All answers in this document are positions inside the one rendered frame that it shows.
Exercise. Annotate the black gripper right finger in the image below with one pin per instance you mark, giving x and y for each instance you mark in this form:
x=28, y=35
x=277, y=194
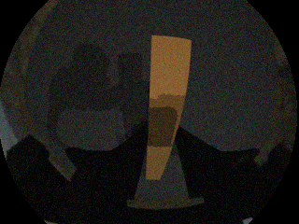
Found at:
x=203, y=165

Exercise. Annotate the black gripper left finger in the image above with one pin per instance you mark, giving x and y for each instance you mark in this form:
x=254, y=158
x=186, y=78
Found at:
x=122, y=164

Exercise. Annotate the orange bar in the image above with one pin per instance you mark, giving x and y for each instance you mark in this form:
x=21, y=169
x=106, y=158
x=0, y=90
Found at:
x=168, y=78

